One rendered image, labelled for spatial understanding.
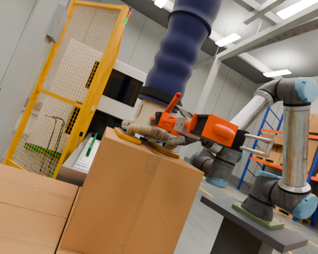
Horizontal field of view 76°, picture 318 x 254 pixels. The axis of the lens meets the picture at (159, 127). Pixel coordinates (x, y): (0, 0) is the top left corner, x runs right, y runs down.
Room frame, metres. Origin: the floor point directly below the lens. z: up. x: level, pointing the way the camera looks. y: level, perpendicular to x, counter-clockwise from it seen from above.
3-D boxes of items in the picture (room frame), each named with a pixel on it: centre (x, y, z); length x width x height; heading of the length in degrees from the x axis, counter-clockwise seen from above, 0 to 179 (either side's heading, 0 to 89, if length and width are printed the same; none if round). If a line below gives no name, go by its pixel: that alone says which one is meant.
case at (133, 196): (1.03, 0.04, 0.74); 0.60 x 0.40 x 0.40; 14
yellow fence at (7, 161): (2.18, 1.10, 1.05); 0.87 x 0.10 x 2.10; 67
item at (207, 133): (0.47, -0.11, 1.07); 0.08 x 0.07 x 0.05; 16
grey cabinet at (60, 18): (1.88, 1.22, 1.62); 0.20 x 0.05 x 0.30; 15
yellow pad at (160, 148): (1.07, -0.04, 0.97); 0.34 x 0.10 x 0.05; 16
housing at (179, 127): (0.60, -0.08, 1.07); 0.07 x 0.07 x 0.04; 16
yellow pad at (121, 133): (1.02, 0.14, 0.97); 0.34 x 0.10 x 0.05; 16
